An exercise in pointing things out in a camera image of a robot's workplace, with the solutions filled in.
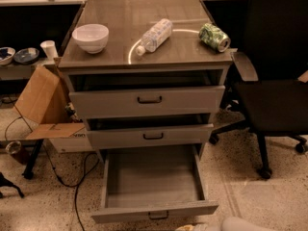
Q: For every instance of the white ceramic bowl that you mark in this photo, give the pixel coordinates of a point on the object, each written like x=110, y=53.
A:
x=92, y=38

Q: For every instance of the open cardboard box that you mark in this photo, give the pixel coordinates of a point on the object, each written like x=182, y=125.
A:
x=45, y=102

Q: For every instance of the grey middle drawer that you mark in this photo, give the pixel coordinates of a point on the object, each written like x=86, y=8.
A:
x=153, y=136

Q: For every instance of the low side shelf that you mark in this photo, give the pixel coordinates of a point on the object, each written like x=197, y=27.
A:
x=19, y=69

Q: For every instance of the grey bottom drawer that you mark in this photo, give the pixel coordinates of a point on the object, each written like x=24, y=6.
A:
x=153, y=183

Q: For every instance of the blue patterned bowl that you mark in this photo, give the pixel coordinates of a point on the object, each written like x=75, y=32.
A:
x=26, y=56

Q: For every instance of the brown cup on floor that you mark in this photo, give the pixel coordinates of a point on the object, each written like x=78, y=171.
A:
x=18, y=152

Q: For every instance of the black stand leg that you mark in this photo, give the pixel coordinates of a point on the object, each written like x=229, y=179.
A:
x=28, y=171

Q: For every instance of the grey top drawer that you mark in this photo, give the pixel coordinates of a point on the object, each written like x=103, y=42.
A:
x=147, y=102

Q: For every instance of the black office chair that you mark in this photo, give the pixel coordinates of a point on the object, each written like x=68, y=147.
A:
x=269, y=75

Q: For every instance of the white paper cup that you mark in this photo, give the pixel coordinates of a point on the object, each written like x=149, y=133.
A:
x=49, y=48

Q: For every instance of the black tripod foot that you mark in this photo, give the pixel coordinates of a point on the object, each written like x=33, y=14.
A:
x=4, y=182

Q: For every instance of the green soda can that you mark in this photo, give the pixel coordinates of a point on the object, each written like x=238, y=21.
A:
x=214, y=37

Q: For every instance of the grey drawer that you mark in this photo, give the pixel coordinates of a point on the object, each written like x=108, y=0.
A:
x=153, y=183
x=147, y=102
x=153, y=136

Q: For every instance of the clear plastic water bottle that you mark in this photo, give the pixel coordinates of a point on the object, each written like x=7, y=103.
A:
x=154, y=37

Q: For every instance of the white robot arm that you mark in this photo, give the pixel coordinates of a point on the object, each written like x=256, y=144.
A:
x=229, y=224

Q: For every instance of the grey drawer cabinet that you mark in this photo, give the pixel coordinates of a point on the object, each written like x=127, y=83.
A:
x=182, y=61

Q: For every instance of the white blue bowl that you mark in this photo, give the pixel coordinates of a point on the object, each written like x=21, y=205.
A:
x=6, y=55

